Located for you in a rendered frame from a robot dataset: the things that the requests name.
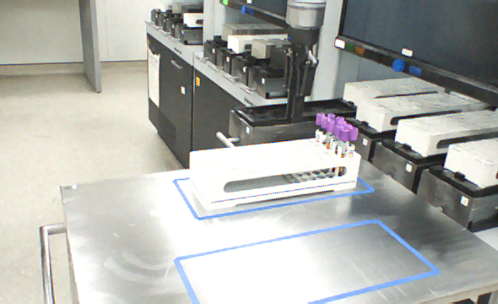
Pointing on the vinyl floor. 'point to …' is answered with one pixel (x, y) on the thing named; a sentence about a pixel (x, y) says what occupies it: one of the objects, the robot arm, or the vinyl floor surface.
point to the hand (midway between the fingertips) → (295, 106)
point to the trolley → (268, 247)
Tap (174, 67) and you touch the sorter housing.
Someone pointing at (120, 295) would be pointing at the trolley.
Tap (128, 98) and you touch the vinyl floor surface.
